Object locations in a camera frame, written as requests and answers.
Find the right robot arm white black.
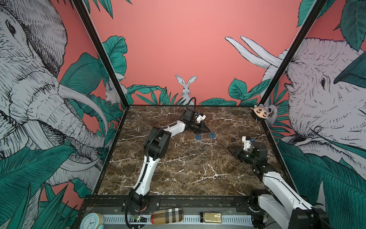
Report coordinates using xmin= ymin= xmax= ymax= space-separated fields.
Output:
xmin=227 ymin=140 xmax=331 ymax=229

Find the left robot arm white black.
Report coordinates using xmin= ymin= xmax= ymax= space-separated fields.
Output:
xmin=124 ymin=97 xmax=213 ymax=212

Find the cartoon face sticker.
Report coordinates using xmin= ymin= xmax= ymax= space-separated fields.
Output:
xmin=251 ymin=104 xmax=270 ymax=119

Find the gold rectangular box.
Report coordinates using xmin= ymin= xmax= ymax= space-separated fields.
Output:
xmin=200 ymin=212 xmax=222 ymax=224

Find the plaid cylindrical case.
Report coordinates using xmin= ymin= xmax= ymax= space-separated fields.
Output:
xmin=150 ymin=208 xmax=184 ymax=225

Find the small circuit board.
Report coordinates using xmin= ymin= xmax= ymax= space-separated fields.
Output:
xmin=130 ymin=215 xmax=148 ymax=223

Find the white round clock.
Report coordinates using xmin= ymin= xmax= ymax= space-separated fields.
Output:
xmin=80 ymin=213 xmax=104 ymax=229

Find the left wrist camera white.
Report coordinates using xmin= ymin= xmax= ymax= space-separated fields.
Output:
xmin=196 ymin=113 xmax=206 ymax=123

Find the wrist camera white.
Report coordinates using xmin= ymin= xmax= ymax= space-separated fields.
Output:
xmin=196 ymin=113 xmax=206 ymax=123
xmin=242 ymin=136 xmax=254 ymax=152

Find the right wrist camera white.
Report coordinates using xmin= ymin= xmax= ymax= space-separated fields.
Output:
xmin=242 ymin=136 xmax=254 ymax=152

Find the black front rail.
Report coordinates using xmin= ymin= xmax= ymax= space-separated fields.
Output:
xmin=80 ymin=195 xmax=259 ymax=214

